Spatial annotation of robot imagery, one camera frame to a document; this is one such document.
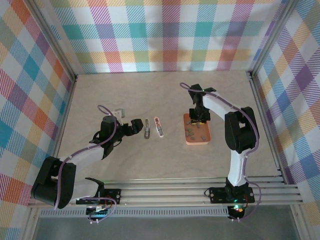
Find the pink rectangular tray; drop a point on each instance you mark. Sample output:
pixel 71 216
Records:
pixel 200 132

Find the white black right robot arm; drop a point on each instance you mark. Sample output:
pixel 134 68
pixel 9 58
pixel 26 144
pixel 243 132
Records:
pixel 215 105

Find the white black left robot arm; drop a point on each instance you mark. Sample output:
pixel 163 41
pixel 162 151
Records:
pixel 85 155

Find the grey metal clip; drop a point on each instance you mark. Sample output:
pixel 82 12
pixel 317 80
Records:
pixel 147 128

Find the small grey white block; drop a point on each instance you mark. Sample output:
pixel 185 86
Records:
pixel 120 112

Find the colourful plaid backdrop cloth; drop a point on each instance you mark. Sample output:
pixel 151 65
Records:
pixel 160 35

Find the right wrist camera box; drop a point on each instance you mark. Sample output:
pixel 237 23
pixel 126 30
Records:
pixel 210 89

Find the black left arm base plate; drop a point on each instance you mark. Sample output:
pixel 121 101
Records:
pixel 112 195

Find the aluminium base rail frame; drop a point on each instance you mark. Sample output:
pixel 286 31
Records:
pixel 175 190

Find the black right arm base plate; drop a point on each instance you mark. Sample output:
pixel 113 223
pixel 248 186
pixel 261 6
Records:
pixel 220 195

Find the aluminium frame post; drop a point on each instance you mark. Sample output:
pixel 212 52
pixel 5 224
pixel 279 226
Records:
pixel 272 37
pixel 53 40

